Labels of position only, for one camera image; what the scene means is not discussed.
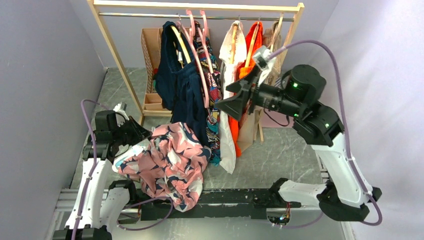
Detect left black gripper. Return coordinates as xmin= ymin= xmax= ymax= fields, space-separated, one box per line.
xmin=112 ymin=115 xmax=153 ymax=146

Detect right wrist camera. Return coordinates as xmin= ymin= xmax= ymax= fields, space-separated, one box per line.
xmin=252 ymin=45 xmax=275 ymax=71

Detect white garment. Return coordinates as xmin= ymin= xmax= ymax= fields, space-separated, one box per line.
xmin=219 ymin=20 xmax=247 ymax=174

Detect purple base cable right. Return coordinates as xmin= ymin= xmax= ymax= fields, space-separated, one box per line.
xmin=271 ymin=210 xmax=325 ymax=230

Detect navy blue garment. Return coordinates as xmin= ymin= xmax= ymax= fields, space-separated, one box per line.
xmin=155 ymin=21 xmax=209 ymax=146

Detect pink clipboard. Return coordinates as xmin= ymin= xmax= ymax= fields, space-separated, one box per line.
xmin=260 ymin=109 xmax=294 ymax=128

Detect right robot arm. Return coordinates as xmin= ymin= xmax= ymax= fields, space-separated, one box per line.
xmin=216 ymin=64 xmax=382 ymax=222

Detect wooden hanger in orange shorts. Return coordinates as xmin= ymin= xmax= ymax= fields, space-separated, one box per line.
xmin=244 ymin=21 xmax=260 ymax=68

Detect wooden hanger in beige garment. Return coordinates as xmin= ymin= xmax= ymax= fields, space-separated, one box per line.
xmin=270 ymin=13 xmax=284 ymax=52

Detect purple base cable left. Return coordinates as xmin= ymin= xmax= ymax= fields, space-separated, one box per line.
xmin=116 ymin=196 xmax=174 ymax=232

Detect metal hanging rod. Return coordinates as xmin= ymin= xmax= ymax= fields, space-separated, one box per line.
xmin=98 ymin=12 xmax=280 ymax=22

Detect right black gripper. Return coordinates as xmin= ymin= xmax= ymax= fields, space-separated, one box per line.
xmin=213 ymin=64 xmax=304 ymax=121

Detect orange shorts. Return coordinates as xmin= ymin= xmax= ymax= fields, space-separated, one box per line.
xmin=228 ymin=21 xmax=263 ymax=158

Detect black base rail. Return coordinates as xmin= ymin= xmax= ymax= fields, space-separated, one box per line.
xmin=132 ymin=187 xmax=302 ymax=222

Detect wooden hanger in white garment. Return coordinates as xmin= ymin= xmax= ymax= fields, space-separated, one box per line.
xmin=229 ymin=20 xmax=239 ymax=64

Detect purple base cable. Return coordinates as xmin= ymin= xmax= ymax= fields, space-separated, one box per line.
xmin=116 ymin=196 xmax=174 ymax=232
xmin=271 ymin=210 xmax=325 ymax=230

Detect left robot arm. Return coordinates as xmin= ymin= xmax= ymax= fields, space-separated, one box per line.
xmin=52 ymin=109 xmax=152 ymax=240

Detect colourful patterned garment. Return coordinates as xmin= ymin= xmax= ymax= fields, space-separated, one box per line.
xmin=193 ymin=21 xmax=222 ymax=166

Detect yellow hanger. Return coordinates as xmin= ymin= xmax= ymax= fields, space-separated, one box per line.
xmin=171 ymin=25 xmax=191 ymax=67

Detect beige garment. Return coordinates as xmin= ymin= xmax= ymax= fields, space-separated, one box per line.
xmin=237 ymin=22 xmax=282 ymax=152

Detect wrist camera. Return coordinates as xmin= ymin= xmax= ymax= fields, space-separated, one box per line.
xmin=113 ymin=102 xmax=128 ymax=118
xmin=252 ymin=45 xmax=275 ymax=71

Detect pink patterned shorts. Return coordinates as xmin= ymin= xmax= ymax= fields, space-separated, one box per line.
xmin=118 ymin=122 xmax=211 ymax=212

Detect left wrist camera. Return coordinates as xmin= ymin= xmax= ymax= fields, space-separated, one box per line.
xmin=113 ymin=102 xmax=128 ymax=118

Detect pink plastic hanger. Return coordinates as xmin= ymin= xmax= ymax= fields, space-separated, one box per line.
xmin=198 ymin=10 xmax=214 ymax=74
xmin=177 ymin=9 xmax=210 ymax=109

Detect wooden clothes rack frame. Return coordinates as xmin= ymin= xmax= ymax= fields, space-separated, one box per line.
xmin=87 ymin=0 xmax=305 ymax=124

